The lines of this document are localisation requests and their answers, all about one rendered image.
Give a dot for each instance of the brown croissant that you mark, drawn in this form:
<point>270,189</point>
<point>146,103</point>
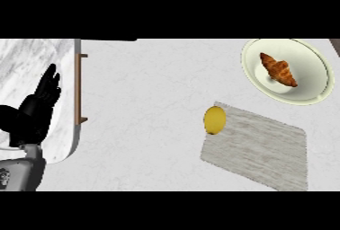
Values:
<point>279,70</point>

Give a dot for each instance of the grey woven placemat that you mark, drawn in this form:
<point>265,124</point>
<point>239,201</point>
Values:
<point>261,149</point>

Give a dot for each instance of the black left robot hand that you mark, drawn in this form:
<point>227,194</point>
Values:
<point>33,119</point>

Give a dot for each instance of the pale green bowl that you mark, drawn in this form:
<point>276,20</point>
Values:
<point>305,77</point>

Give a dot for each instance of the yellow lemon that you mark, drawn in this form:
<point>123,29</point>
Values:
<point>215,119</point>

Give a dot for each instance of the white marble slab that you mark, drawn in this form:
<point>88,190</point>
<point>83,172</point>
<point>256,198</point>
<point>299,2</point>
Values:
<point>23,60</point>

